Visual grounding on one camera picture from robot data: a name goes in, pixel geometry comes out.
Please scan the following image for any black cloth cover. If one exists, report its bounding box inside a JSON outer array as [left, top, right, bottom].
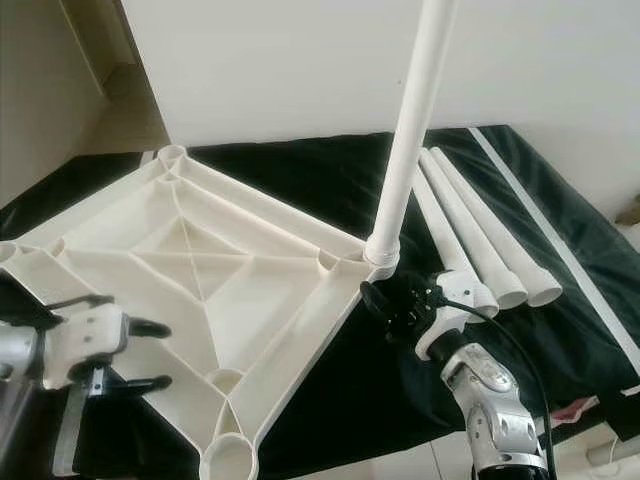
[[0, 124, 640, 480]]

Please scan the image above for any pink object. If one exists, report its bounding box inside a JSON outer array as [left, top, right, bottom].
[[575, 397, 623, 416]]

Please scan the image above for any white round container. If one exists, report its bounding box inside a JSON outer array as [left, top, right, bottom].
[[595, 415, 640, 471]]

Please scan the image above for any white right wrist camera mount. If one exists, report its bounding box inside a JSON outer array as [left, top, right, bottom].
[[415, 272, 496, 361]]

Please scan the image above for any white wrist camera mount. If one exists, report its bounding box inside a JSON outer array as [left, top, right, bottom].
[[45, 302, 131, 391], [415, 272, 496, 361]]

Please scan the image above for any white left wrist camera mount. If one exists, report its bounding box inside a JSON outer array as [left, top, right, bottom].
[[45, 302, 131, 391]]

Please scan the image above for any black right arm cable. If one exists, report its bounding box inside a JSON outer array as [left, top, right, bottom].
[[440, 298, 559, 480]]

